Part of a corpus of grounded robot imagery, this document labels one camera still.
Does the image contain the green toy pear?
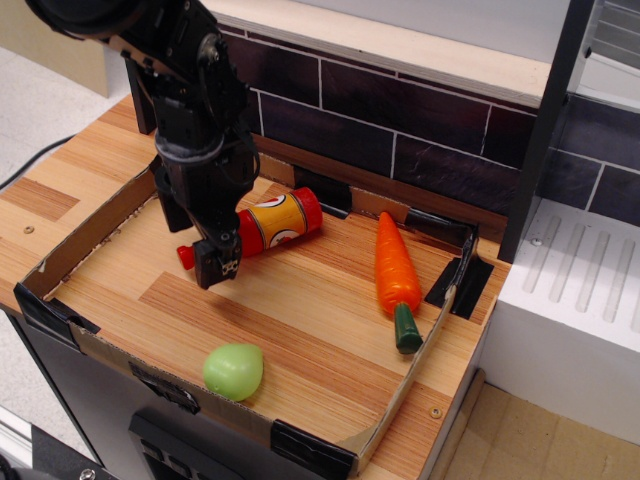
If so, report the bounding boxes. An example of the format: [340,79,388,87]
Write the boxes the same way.
[203,344,264,402]

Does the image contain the light wooden shelf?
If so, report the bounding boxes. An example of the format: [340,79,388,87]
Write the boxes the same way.
[204,1,551,107]

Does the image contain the black vertical post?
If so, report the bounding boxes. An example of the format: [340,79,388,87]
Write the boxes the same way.
[498,0,603,263]

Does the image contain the red hot sauce bottle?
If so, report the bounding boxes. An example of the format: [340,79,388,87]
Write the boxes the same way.
[175,186,324,272]

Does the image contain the black toy oven panel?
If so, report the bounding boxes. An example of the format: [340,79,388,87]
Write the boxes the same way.
[127,410,281,480]

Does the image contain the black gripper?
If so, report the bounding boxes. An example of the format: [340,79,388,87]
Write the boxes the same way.
[155,130,260,290]

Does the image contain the orange toy carrot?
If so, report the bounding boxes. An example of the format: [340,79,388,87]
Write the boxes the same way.
[374,211,423,355]

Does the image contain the white toy sink drainboard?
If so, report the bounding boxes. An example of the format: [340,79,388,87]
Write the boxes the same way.
[480,200,639,443]

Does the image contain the black cable on floor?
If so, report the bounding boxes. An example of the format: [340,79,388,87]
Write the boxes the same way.
[0,133,76,192]

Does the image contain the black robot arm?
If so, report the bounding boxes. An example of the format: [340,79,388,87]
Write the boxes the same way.
[28,1,260,289]

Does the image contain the cardboard fence with black tape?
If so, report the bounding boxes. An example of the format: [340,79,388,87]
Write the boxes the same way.
[15,168,508,479]

